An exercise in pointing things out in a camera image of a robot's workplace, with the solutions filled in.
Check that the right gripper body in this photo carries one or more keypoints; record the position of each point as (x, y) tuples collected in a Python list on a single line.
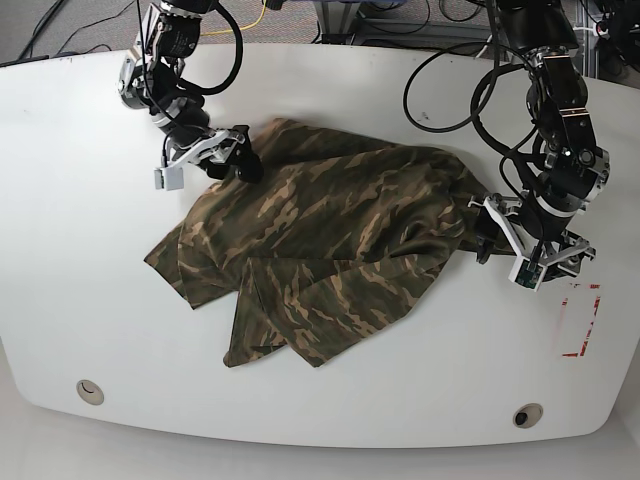
[(213, 146)]

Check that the camouflage t-shirt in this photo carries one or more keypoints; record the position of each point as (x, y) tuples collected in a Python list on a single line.
[(338, 241)]

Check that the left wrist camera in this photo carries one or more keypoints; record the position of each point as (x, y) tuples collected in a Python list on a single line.
[(527, 274)]

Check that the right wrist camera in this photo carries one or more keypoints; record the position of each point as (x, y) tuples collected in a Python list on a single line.
[(169, 178)]

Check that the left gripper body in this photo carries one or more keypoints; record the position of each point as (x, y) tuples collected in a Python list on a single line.
[(562, 255)]

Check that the red tape rectangle marking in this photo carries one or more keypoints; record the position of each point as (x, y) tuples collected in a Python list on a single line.
[(579, 309)]

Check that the left table cable grommet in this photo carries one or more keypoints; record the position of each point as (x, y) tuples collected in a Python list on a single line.
[(90, 392)]

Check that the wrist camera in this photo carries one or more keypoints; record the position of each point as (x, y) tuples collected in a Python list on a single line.
[(169, 178), (527, 274)]

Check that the table cable grommet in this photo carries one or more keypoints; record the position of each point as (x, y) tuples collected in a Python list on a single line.
[(528, 415), (90, 392)]

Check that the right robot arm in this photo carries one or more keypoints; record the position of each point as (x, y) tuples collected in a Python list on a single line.
[(151, 79)]

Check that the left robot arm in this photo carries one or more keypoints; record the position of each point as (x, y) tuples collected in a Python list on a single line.
[(565, 170)]

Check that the right table cable grommet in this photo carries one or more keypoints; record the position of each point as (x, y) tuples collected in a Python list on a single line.
[(528, 415)]

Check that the aluminium frame stand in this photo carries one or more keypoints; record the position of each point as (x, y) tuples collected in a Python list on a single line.
[(338, 21)]

